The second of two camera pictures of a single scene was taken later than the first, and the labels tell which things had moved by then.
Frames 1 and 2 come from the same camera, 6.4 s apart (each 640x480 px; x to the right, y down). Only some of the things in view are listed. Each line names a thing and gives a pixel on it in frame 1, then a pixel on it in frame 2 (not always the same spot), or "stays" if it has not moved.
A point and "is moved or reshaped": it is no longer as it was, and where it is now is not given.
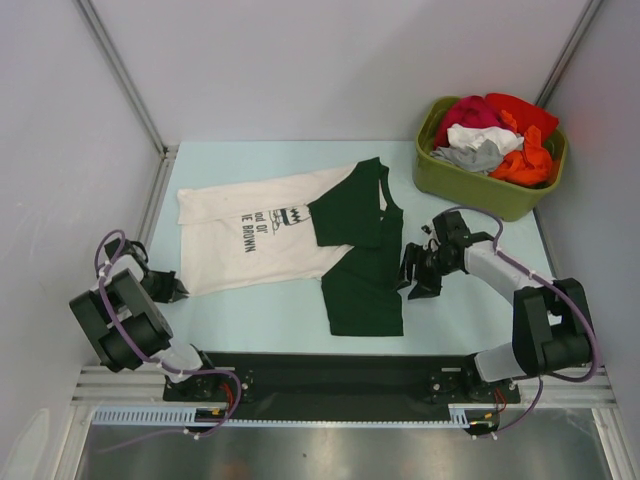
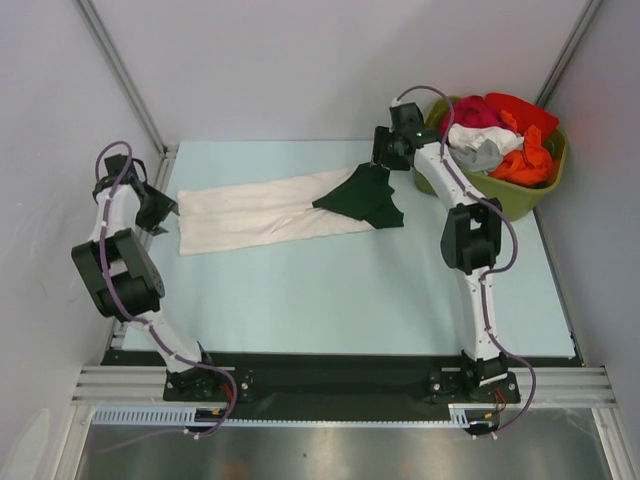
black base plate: x=336 y=384 stays
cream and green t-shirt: x=337 y=224 is moved or reshaped
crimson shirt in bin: x=468 y=111 stays
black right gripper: x=426 y=287 to x=382 y=136
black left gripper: x=170 y=285 to x=150 y=224
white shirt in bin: x=470 y=137 stays
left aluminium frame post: x=123 y=71 stays
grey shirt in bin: x=482 y=158 stays
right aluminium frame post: x=566 y=58 stays
